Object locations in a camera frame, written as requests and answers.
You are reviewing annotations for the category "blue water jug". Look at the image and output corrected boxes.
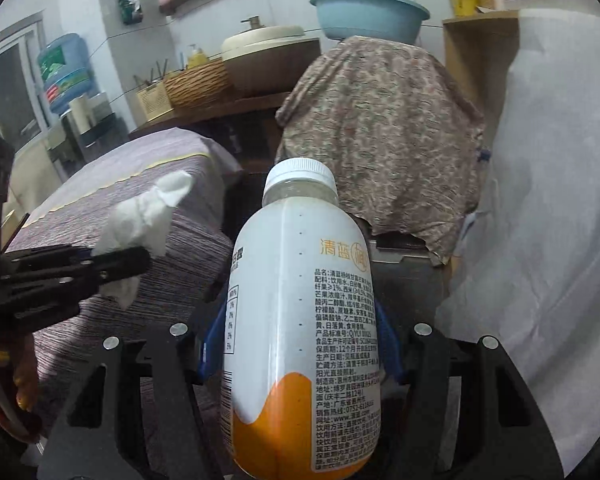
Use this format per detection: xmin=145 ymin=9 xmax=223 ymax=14
xmin=36 ymin=32 xmax=97 ymax=116

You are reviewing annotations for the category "white orange drink bottle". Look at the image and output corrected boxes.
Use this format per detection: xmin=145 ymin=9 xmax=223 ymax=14
xmin=221 ymin=157 xmax=381 ymax=479

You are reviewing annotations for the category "purple striped tablecloth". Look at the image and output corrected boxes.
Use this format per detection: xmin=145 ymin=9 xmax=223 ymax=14
xmin=10 ymin=128 xmax=242 ymax=429

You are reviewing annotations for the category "woven wicker basket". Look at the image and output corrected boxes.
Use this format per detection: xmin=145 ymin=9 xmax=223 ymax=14
xmin=163 ymin=58 xmax=230 ymax=108

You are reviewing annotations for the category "left hand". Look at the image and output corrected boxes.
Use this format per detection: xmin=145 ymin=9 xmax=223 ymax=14
xmin=0 ymin=334 xmax=38 ymax=412

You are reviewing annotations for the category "light blue plastic basin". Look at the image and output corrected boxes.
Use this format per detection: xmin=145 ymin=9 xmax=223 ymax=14
xmin=310 ymin=0 xmax=430 ymax=44

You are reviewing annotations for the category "floral cloth cover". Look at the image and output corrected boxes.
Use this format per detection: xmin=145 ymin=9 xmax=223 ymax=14
xmin=276 ymin=36 xmax=486 ymax=266

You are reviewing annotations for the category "aluminium sliding window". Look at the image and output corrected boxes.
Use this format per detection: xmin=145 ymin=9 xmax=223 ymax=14
xmin=0 ymin=14 xmax=50 ymax=151

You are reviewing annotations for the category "brown white sink basin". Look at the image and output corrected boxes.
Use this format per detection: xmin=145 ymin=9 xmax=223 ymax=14
xmin=221 ymin=15 xmax=321 ymax=96

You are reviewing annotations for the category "bamboo chopstick holder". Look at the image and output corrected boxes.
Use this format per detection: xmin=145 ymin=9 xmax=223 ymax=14
xmin=133 ymin=74 xmax=173 ymax=122

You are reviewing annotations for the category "light wooden side cabinet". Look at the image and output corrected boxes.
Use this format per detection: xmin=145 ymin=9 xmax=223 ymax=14
xmin=443 ymin=11 xmax=519 ymax=132

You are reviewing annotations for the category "paper towel roll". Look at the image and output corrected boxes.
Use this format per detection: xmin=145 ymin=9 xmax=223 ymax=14
xmin=69 ymin=93 xmax=97 ymax=134

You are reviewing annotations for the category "dark brown trash bin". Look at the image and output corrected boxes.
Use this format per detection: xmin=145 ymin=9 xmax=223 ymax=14
xmin=367 ymin=232 xmax=450 ymax=327

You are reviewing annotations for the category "white tissue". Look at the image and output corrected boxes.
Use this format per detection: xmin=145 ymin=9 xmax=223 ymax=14
xmin=90 ymin=169 xmax=196 ymax=311

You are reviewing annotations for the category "yellow soap dispenser bottle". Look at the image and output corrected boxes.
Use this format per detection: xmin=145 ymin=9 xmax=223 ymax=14
xmin=186 ymin=44 xmax=209 ymax=70

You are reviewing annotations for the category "white plastic sheet cover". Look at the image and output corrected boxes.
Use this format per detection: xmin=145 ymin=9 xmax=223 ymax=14
xmin=436 ymin=9 xmax=600 ymax=471

